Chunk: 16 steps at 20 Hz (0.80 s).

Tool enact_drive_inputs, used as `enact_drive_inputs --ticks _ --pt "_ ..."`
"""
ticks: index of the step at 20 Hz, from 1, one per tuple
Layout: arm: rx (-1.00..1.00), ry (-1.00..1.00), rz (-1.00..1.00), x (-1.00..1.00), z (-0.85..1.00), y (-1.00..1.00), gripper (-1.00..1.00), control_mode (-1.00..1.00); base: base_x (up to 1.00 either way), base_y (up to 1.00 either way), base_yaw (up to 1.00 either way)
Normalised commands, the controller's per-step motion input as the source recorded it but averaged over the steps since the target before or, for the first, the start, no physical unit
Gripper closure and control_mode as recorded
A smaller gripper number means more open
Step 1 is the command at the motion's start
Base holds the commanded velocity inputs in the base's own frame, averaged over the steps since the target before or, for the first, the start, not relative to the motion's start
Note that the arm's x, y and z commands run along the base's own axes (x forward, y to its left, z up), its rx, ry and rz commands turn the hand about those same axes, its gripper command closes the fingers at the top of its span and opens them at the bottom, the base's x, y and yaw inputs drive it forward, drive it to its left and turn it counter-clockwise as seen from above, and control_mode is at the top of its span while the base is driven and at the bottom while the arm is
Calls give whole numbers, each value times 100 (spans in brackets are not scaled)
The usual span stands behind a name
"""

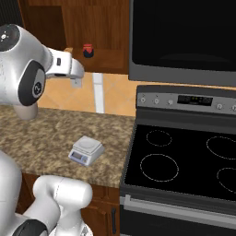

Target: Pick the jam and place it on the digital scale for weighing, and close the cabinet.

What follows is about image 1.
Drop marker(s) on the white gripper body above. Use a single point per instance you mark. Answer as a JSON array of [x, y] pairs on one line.
[[76, 69]]

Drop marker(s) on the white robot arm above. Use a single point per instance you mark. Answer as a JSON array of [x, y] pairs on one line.
[[12, 76]]

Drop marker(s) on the red-lidded dark jam jar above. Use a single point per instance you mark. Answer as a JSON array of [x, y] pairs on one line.
[[88, 51]]

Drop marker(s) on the white digital kitchen scale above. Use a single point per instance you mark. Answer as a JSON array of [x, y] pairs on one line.
[[86, 150]]

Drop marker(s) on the wooden base cabinet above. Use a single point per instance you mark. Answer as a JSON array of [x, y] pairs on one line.
[[101, 209]]

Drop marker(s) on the silver stove knob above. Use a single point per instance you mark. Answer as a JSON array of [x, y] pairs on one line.
[[142, 100], [234, 108], [156, 100], [170, 102], [219, 106]]

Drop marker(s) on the black steel microwave oven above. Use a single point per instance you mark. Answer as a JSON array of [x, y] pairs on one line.
[[184, 33]]

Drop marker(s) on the black steel stove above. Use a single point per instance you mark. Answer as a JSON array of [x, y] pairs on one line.
[[181, 159]]

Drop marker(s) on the grey wall socket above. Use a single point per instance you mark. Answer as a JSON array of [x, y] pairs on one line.
[[76, 83]]

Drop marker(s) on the open wooden wall cabinet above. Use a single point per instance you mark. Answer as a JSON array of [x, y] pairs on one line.
[[104, 27]]

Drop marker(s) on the wooden wall cabinet door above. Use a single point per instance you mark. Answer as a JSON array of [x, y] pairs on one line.
[[43, 24]]

